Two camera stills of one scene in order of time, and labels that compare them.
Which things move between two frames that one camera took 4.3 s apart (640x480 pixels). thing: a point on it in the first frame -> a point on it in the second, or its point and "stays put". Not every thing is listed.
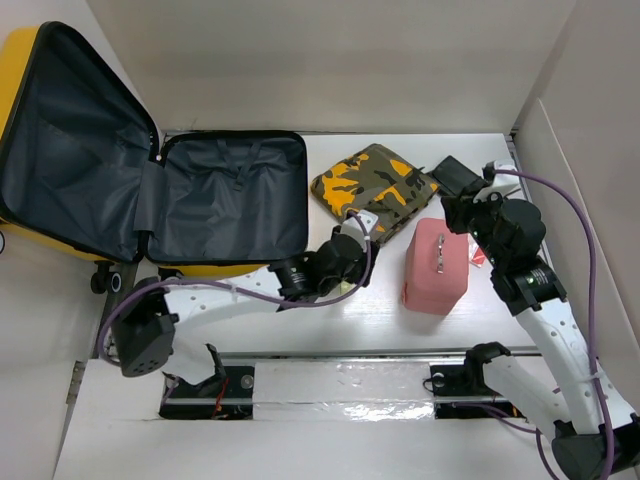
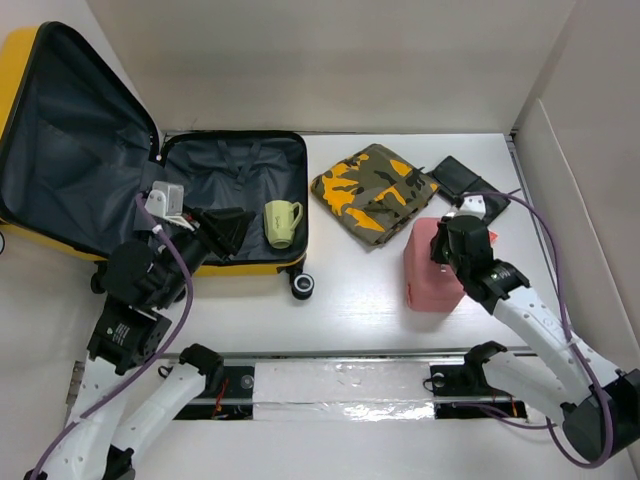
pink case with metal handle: [437, 268] stays put
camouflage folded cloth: [378, 180] stays put
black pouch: [454, 177] stays put
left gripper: [360, 267] -> [229, 223]
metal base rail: [411, 385] stays put
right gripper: [458, 207] -> [435, 253]
